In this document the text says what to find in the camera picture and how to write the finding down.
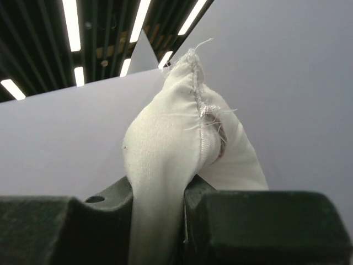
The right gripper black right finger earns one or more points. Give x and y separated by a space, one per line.
261 227

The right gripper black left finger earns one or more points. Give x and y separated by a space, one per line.
66 230

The white pillow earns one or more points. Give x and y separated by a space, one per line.
187 130

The ceiling light strips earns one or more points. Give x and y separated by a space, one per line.
51 45

